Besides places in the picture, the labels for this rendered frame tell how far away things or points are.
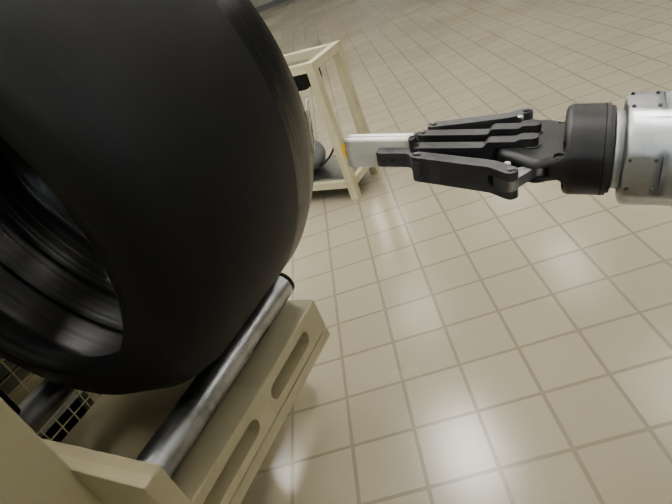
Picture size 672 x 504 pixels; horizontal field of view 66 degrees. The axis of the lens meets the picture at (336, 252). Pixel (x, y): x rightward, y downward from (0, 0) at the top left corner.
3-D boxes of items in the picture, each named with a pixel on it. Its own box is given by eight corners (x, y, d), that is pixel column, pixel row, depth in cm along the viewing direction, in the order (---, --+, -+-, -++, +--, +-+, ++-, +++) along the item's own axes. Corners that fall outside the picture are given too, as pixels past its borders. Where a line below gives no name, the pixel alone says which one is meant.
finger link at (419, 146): (538, 172, 46) (537, 180, 45) (414, 172, 50) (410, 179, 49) (539, 131, 44) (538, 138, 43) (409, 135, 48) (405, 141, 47)
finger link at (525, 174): (562, 167, 44) (560, 200, 41) (499, 167, 46) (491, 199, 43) (564, 141, 43) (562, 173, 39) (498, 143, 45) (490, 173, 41)
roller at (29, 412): (-5, 450, 73) (19, 461, 72) (-19, 432, 70) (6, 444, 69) (149, 288, 98) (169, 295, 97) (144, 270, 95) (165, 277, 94)
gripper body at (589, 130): (620, 85, 44) (504, 91, 47) (622, 129, 38) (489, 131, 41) (610, 165, 48) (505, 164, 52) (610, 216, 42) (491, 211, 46)
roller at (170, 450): (129, 485, 60) (163, 501, 59) (121, 466, 57) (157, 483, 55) (270, 286, 84) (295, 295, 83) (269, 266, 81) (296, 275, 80)
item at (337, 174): (359, 199, 299) (311, 62, 258) (276, 205, 330) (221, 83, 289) (380, 169, 323) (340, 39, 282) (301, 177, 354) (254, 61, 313)
